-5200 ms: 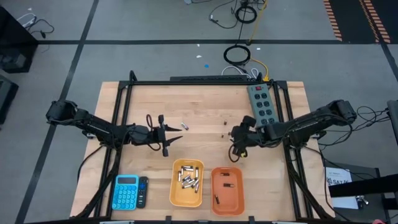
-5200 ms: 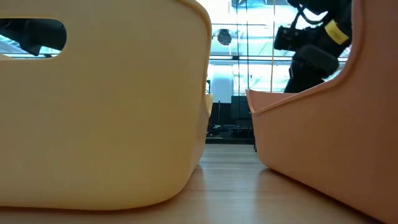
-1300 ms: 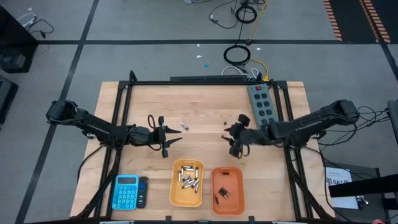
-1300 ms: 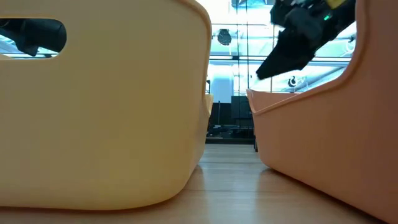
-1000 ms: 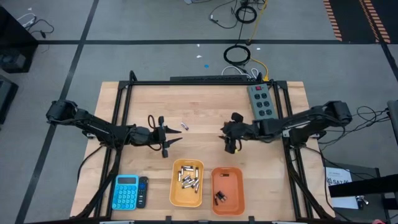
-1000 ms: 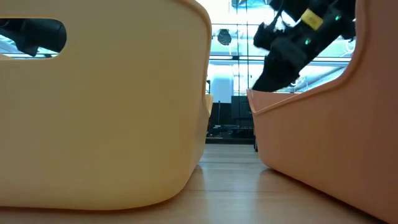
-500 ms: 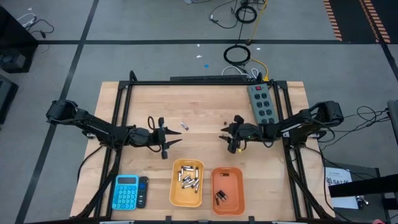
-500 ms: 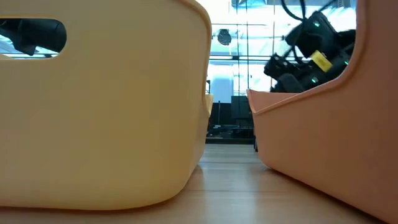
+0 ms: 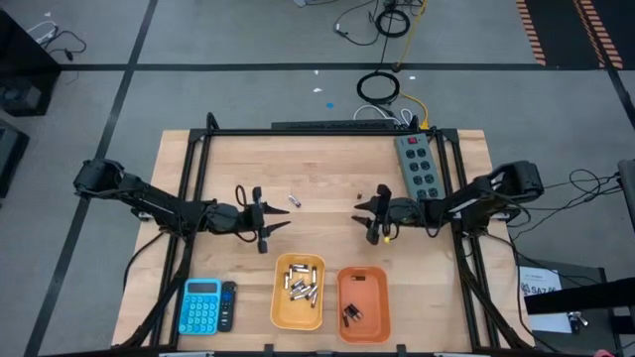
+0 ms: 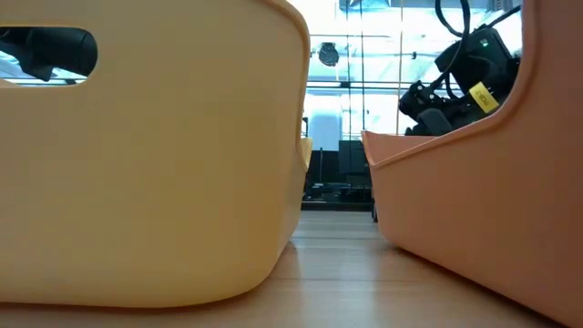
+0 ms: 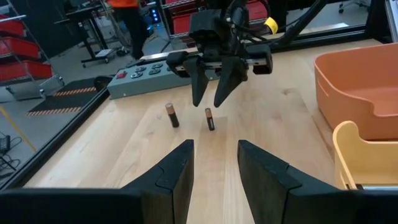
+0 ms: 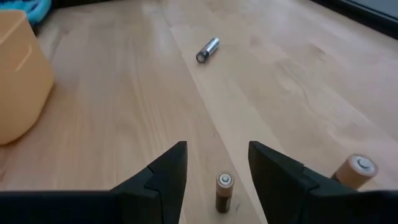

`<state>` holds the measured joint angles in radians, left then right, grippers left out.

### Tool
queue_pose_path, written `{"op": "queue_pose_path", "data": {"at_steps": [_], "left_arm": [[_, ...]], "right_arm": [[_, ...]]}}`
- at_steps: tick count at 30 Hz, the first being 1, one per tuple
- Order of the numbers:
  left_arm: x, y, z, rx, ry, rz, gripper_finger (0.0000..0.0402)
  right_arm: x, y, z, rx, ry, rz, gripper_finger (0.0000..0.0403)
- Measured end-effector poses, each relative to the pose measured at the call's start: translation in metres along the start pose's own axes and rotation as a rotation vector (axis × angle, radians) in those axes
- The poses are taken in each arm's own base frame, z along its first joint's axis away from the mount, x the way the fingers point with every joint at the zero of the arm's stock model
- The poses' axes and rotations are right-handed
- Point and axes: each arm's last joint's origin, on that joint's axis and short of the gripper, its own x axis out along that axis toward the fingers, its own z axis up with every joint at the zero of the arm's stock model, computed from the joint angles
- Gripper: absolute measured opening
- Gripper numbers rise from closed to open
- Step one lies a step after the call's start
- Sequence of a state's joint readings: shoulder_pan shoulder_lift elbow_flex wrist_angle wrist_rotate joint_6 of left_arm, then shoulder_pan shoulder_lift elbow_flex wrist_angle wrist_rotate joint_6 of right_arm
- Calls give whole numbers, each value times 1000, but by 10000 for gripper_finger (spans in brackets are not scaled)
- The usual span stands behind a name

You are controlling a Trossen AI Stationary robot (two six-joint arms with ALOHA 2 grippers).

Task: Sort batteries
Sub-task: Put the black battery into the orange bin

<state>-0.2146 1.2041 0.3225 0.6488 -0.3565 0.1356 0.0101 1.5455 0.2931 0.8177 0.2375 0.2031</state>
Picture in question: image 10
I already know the yellow plastic bin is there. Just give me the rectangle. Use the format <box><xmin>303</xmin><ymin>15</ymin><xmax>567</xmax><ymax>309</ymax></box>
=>
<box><xmin>0</xmin><ymin>0</ymin><xmax>314</xmax><ymax>309</ymax></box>

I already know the yellow tag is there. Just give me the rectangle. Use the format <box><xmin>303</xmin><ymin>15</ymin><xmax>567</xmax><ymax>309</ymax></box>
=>
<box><xmin>468</xmin><ymin>81</ymin><xmax>501</xmax><ymax>115</ymax></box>

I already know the black cabinet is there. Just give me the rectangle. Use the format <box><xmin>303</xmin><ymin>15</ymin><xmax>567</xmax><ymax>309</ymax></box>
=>
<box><xmin>302</xmin><ymin>139</ymin><xmax>375</xmax><ymax>204</ymax></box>

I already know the orange plastic bin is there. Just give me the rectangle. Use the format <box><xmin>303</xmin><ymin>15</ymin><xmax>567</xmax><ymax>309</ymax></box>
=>
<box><xmin>361</xmin><ymin>0</ymin><xmax>583</xmax><ymax>327</ymax></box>

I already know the round black object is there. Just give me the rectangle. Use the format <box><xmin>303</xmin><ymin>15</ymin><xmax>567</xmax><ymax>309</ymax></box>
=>
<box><xmin>317</xmin><ymin>41</ymin><xmax>341</xmax><ymax>68</ymax></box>

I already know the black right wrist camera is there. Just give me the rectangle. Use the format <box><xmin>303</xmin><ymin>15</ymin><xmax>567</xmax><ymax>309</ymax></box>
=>
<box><xmin>398</xmin><ymin>80</ymin><xmax>459</xmax><ymax>115</ymax></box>

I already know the thin yellow vertical cord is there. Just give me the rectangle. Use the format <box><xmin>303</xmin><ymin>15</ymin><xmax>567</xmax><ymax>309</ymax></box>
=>
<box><xmin>394</xmin><ymin>0</ymin><xmax>405</xmax><ymax>137</ymax></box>

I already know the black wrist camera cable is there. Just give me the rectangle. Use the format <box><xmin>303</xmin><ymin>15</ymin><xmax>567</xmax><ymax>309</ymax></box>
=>
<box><xmin>435</xmin><ymin>0</ymin><xmax>523</xmax><ymax>38</ymax></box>

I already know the black aluminium table frame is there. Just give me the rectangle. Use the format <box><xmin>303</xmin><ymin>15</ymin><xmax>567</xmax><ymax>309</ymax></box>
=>
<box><xmin>300</xmin><ymin>200</ymin><xmax>375</xmax><ymax>212</ymax></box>

